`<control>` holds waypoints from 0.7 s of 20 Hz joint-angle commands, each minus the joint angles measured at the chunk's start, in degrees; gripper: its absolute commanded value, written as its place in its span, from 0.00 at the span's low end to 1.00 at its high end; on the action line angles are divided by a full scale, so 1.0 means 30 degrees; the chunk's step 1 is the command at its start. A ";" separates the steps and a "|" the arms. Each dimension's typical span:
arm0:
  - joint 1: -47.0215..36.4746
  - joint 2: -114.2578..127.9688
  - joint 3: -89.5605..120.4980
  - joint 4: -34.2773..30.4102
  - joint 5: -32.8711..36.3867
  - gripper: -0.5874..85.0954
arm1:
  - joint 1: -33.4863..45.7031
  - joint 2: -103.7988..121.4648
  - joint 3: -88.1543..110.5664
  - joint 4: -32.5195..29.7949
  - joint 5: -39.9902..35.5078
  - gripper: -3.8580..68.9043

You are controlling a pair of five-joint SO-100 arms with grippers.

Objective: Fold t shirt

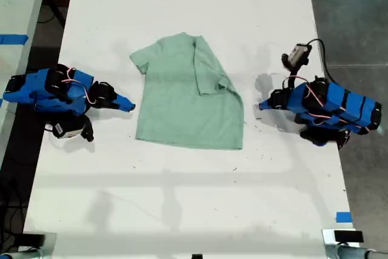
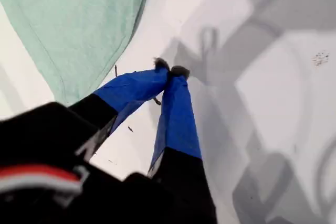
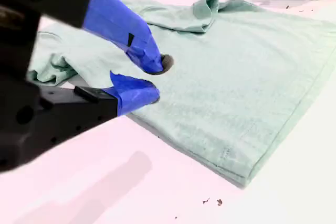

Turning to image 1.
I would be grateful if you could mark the pale green T-shirt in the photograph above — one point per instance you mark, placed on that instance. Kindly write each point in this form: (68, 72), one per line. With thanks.
(169, 104)

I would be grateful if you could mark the short black camera stalk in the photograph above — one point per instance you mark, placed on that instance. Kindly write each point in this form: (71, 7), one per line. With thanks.
(292, 71)
(88, 128)

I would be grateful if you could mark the small black box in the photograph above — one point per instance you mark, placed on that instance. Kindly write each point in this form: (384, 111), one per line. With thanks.
(348, 236)
(33, 239)

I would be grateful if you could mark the grey metal tube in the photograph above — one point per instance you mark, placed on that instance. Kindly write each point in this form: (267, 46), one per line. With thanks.
(351, 253)
(18, 254)

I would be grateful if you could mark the long blue tape strip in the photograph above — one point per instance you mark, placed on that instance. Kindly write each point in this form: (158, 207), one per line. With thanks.
(13, 39)

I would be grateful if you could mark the black camera box white label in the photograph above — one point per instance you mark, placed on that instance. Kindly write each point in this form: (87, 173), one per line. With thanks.
(298, 52)
(65, 130)

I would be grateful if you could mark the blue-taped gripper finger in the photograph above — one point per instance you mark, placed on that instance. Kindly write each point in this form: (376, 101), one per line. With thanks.
(121, 99)
(268, 107)
(266, 103)
(109, 105)

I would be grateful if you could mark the square blue tape piece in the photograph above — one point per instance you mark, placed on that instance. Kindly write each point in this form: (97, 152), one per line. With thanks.
(344, 217)

